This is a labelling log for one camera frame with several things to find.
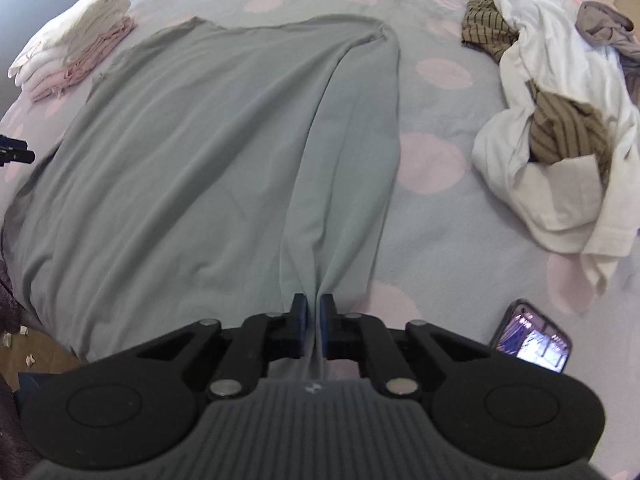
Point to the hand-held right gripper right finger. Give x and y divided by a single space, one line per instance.
326 327

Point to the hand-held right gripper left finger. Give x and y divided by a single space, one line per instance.
301 327

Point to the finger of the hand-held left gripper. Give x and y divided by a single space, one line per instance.
17 152

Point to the grey shirt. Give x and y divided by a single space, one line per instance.
200 160

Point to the pale folded garment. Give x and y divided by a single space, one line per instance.
45 57

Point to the pink folded garment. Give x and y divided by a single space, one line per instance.
85 62

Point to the white folded garment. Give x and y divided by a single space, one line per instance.
95 12

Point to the smartphone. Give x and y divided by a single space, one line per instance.
530 335

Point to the blue plastic object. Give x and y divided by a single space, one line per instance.
30 385

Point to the grey pink-dotted bed sheet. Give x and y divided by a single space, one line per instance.
435 110

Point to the olive striped garment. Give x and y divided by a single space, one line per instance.
487 30

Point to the white shirt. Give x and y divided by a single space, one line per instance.
550 50

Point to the taupe crumpled garment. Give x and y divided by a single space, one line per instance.
605 25

